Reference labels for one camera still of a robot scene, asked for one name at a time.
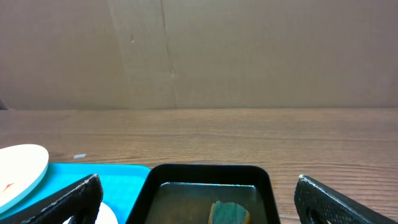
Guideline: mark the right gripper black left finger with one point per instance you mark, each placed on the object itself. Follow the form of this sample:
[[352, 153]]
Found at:
[[78, 203]]

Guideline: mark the teal plastic tray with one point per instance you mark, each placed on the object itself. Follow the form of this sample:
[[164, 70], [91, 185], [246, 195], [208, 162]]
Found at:
[[121, 185]]

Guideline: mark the small tape scrap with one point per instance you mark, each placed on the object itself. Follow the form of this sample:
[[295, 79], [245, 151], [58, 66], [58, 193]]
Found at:
[[79, 156]]

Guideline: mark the white plate blue rim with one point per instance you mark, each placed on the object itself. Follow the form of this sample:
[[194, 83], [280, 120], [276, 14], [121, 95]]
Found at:
[[22, 168]]

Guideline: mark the white pink plate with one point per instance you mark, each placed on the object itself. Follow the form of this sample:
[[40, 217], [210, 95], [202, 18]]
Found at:
[[105, 215]]

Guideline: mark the black water basin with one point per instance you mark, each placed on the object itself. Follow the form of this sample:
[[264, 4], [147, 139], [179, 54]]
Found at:
[[182, 193]]

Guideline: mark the cardboard backdrop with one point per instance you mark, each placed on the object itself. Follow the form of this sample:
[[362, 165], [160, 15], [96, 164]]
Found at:
[[102, 55]]

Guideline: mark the green yellow sponge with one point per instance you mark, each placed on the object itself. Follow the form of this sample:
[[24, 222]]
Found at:
[[228, 213]]

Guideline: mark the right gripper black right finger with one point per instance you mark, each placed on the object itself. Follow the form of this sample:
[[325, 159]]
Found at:
[[316, 203]]

